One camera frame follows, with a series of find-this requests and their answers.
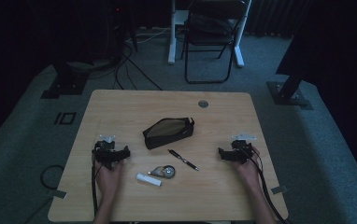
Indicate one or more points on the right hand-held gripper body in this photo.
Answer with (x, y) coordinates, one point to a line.
(240, 152)

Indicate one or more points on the grey round table grommet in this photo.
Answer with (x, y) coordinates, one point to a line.
(203, 104)

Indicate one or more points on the black pencil case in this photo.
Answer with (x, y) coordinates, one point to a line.
(168, 132)

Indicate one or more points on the white desk leg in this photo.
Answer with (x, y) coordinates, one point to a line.
(239, 46)
(172, 37)

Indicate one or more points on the black stand with base plate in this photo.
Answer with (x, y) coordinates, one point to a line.
(287, 93)
(66, 84)

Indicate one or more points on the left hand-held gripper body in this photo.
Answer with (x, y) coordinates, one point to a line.
(105, 154)

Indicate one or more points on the black folding chair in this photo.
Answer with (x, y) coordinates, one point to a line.
(209, 40)

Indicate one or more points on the grey correction tape dispenser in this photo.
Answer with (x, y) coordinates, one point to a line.
(163, 171)

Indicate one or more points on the person's left hand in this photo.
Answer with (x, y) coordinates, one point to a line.
(108, 182)

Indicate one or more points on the grey tape piece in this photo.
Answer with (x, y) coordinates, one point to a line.
(279, 189)
(56, 194)

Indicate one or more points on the person's right hand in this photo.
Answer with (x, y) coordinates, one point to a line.
(249, 174)

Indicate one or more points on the black pen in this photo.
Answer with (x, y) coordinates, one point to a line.
(183, 160)

